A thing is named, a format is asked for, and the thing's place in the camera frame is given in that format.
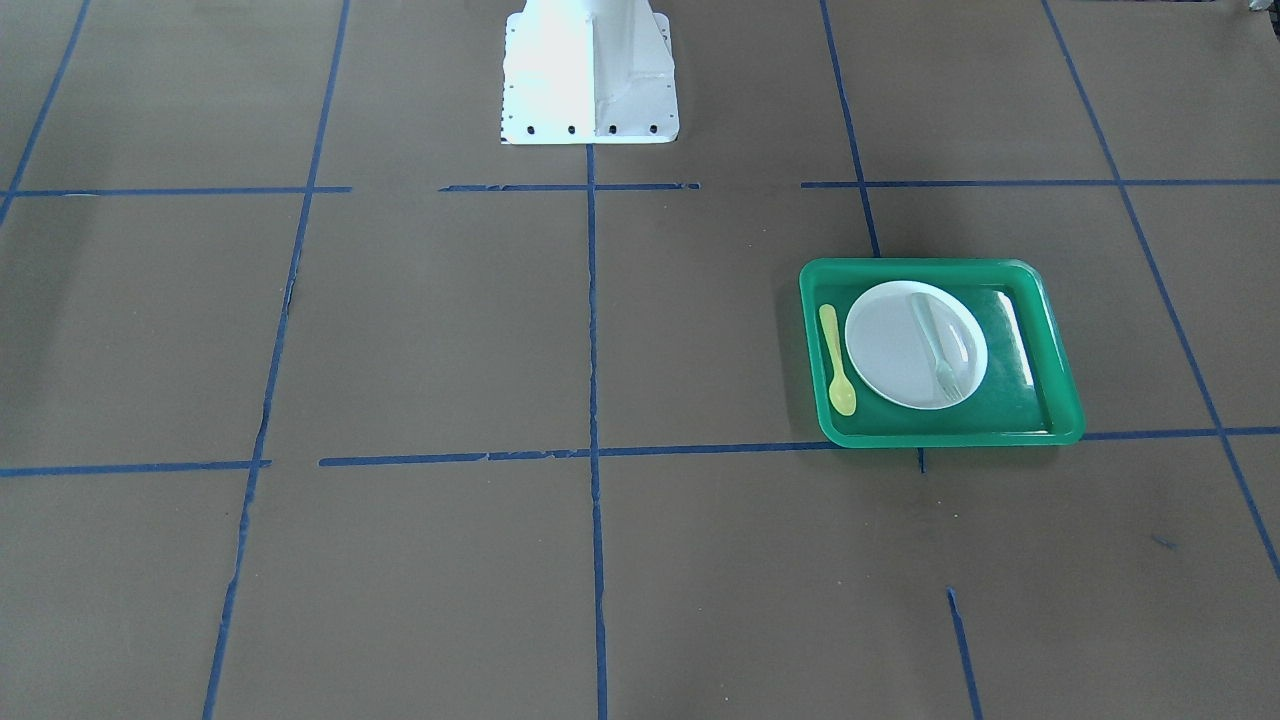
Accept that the pale green plastic fork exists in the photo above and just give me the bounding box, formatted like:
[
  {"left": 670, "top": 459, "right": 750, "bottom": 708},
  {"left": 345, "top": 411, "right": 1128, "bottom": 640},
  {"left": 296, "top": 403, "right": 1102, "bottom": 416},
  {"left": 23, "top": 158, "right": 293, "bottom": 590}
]
[{"left": 910, "top": 293, "right": 964, "bottom": 404}]

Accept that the yellow plastic spoon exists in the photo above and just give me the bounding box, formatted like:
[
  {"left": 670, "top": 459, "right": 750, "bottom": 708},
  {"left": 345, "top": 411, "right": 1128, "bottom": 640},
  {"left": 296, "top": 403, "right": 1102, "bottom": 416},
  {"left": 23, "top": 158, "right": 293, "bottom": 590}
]
[{"left": 818, "top": 304, "right": 858, "bottom": 416}]

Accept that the white round plate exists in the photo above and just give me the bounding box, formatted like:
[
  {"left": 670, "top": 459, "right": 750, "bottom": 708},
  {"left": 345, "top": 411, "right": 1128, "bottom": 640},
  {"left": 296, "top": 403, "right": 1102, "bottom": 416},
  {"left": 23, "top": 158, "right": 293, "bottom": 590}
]
[{"left": 844, "top": 281, "right": 989, "bottom": 411}]

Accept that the green plastic tray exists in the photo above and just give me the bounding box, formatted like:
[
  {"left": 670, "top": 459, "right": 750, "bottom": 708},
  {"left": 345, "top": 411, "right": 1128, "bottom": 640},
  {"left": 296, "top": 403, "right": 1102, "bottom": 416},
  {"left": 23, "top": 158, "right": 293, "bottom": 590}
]
[{"left": 797, "top": 258, "right": 1085, "bottom": 448}]

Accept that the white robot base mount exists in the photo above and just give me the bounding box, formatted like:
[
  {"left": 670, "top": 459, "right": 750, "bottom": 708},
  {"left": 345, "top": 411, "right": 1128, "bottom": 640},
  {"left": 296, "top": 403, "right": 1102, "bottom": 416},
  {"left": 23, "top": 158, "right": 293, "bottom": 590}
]
[{"left": 500, "top": 1, "right": 681, "bottom": 146}]

